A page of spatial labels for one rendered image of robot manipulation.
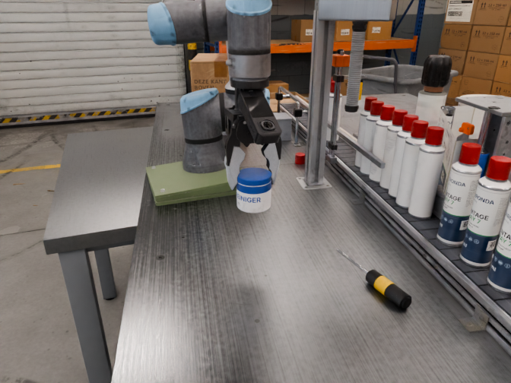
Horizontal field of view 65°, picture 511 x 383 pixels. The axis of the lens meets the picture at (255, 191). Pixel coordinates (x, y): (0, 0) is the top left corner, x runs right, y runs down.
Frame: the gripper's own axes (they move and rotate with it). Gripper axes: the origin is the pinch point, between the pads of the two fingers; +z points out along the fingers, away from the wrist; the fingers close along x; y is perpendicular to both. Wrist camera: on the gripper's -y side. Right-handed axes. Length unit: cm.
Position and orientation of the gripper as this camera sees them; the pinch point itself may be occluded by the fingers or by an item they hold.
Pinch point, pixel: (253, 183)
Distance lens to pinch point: 80.0
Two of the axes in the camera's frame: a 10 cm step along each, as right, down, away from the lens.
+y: -3.3, -4.0, 8.6
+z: 0.0, 9.1, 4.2
